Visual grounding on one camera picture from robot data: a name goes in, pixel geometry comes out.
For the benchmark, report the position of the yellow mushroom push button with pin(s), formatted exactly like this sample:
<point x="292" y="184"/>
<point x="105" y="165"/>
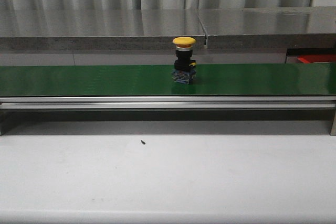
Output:
<point x="184" y="67"/>

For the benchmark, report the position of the grey counter right section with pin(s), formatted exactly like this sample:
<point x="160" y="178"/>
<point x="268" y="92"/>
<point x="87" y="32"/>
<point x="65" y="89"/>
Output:
<point x="267" y="35"/>

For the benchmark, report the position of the grey counter section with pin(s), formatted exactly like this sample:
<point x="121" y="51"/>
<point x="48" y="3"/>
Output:
<point x="98" y="31"/>
<point x="267" y="35"/>

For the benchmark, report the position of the green conveyor belt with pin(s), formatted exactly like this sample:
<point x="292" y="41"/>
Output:
<point x="215" y="79"/>

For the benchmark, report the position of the red plastic tray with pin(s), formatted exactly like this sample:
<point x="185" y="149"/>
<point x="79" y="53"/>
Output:
<point x="317" y="58"/>

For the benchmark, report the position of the grey counter left section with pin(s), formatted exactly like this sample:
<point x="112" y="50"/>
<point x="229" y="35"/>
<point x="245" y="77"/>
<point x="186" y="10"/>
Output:
<point x="98" y="31"/>

